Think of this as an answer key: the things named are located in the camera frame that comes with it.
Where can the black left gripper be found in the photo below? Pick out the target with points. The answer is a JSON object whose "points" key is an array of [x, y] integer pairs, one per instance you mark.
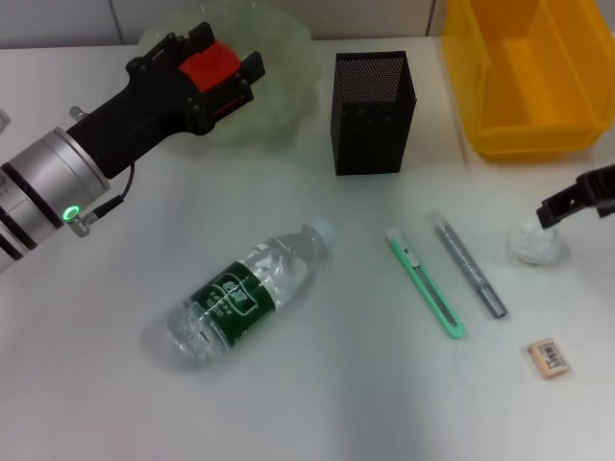
{"points": [[144, 110]]}

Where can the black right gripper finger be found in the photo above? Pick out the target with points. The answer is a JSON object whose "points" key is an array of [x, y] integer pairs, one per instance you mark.
{"points": [[557, 207]]}

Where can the red tomato ball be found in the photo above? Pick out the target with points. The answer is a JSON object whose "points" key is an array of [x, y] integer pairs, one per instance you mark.
{"points": [[211, 67]]}

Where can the white paper ball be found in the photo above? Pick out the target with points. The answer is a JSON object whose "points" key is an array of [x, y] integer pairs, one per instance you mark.
{"points": [[533, 245]]}

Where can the beige eraser with barcode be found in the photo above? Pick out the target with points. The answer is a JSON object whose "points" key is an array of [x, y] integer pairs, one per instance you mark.
{"points": [[550, 359]]}

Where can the green utility knife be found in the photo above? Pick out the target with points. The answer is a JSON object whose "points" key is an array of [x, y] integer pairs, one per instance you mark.
{"points": [[425, 283]]}

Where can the clear green-label water bottle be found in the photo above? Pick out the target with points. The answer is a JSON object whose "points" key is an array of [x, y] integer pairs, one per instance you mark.
{"points": [[235, 298]]}

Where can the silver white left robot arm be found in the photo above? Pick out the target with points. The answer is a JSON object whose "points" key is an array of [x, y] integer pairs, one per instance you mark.
{"points": [[48, 177]]}

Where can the green glass fruit plate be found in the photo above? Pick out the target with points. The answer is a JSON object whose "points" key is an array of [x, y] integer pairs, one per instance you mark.
{"points": [[283, 62]]}

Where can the grey pen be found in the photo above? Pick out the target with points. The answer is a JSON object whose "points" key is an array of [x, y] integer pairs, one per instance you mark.
{"points": [[466, 261]]}

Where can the black mesh pen holder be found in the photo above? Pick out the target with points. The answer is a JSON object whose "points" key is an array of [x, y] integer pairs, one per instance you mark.
{"points": [[370, 134]]}

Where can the yellow plastic bin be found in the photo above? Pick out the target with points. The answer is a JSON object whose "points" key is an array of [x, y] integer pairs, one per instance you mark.
{"points": [[528, 129]]}

